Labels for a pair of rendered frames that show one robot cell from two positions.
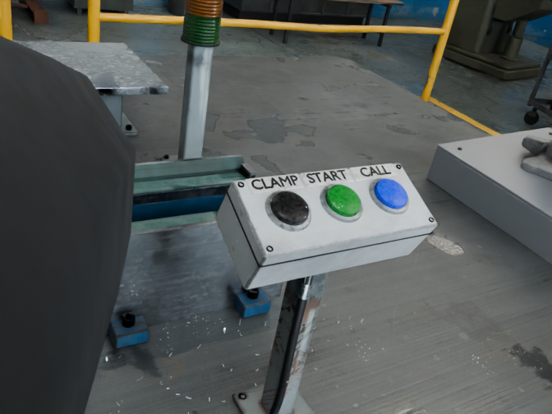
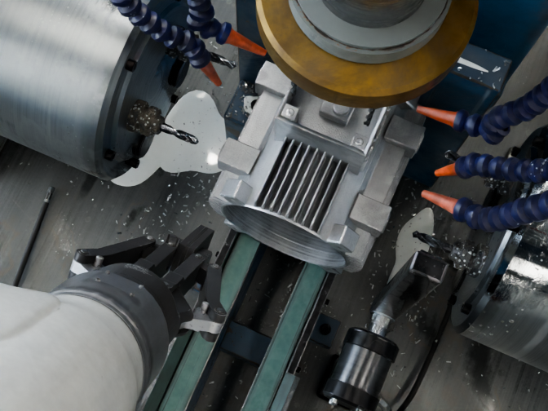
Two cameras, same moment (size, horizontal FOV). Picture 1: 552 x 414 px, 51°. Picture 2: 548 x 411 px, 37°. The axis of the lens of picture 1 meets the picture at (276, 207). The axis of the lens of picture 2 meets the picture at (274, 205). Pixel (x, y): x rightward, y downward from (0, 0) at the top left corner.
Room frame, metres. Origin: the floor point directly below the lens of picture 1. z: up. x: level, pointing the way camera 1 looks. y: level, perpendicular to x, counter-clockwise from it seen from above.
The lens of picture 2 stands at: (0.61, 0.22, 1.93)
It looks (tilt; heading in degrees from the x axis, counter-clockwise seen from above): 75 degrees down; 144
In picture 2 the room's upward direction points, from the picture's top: 5 degrees clockwise
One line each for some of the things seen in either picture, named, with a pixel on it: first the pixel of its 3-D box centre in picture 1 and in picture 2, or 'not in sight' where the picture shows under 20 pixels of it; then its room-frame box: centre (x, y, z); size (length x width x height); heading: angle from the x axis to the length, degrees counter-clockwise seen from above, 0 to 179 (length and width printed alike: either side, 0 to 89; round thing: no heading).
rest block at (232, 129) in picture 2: not in sight; (256, 121); (0.26, 0.44, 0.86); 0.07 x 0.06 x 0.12; 35
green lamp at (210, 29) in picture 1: (201, 27); not in sight; (0.95, 0.17, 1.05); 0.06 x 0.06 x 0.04
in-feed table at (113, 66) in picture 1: (83, 92); not in sight; (1.06, 0.41, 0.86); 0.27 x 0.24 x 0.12; 35
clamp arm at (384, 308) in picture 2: not in sight; (402, 293); (0.58, 0.41, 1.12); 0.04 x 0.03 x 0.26; 125
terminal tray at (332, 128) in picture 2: not in sight; (339, 100); (0.37, 0.48, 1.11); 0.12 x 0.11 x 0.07; 124
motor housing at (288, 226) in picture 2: not in sight; (318, 161); (0.39, 0.44, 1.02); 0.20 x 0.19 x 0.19; 124
